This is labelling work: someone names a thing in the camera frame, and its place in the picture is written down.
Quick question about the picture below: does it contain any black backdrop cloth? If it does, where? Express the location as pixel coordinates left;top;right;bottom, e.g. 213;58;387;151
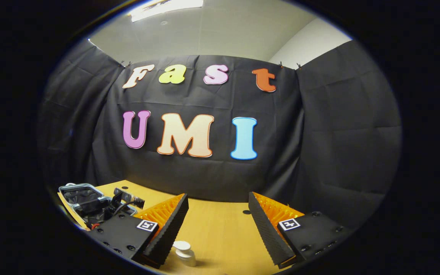
39;38;402;230

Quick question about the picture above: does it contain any ceiling light panel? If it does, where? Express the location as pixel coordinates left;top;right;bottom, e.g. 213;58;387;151
128;0;204;22

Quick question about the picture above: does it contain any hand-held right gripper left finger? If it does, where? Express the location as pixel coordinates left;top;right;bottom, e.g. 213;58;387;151
89;194;189;269

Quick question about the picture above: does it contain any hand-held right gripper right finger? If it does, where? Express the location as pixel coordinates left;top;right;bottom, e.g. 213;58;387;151
248;192;352;268

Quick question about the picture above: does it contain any white pump bottle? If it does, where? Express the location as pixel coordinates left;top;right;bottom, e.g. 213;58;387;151
172;241;197;267

